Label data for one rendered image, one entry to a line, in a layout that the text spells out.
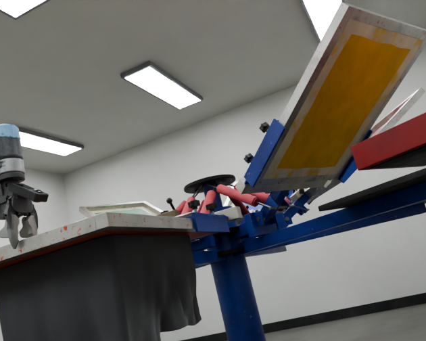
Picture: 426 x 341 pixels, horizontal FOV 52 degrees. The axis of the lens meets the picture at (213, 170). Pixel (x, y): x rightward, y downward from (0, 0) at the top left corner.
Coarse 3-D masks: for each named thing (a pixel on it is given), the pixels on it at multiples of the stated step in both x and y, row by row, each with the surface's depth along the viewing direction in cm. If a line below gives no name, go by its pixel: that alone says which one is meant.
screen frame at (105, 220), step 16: (80, 224) 112; (96, 224) 110; (112, 224) 110; (128, 224) 116; (144, 224) 123; (160, 224) 132; (176, 224) 141; (192, 224) 151; (32, 240) 117; (48, 240) 115; (64, 240) 113; (0, 256) 121; (16, 256) 120
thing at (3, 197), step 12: (0, 180) 123; (12, 180) 125; (24, 180) 128; (0, 192) 125; (12, 192) 123; (0, 204) 122; (12, 204) 120; (24, 204) 124; (0, 216) 121; (24, 216) 124
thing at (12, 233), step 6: (12, 216) 119; (6, 222) 120; (12, 222) 118; (18, 222) 120; (6, 228) 119; (12, 228) 118; (0, 234) 120; (6, 234) 119; (12, 234) 117; (12, 240) 117; (18, 240) 118; (12, 246) 118
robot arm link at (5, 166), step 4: (0, 160) 124; (4, 160) 124; (8, 160) 124; (12, 160) 124; (16, 160) 125; (20, 160) 126; (0, 164) 123; (4, 164) 123; (8, 164) 123; (12, 164) 124; (16, 164) 125; (20, 164) 126; (0, 168) 123; (4, 168) 123; (8, 168) 123; (12, 168) 124; (16, 168) 124; (20, 168) 125; (0, 172) 123; (4, 172) 123; (8, 172) 123; (12, 172) 124; (16, 172) 125; (20, 172) 126; (24, 172) 127
